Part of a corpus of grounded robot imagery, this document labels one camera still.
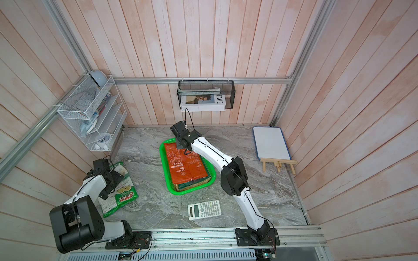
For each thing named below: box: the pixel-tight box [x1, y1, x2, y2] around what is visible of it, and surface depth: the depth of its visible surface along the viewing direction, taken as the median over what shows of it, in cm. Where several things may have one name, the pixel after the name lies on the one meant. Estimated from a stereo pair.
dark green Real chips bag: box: [177, 176, 212, 190], surface depth 88 cm
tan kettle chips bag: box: [173, 176, 212, 192], surface depth 89 cm
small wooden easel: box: [259, 157, 298, 175], surface depth 100 cm
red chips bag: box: [164, 142, 208, 185], surface depth 94 cm
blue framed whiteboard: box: [252, 126, 292, 160], surface depth 112 cm
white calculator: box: [187, 199, 222, 221], surface depth 83 cm
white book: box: [180, 94, 227, 112], surface depth 95 cm
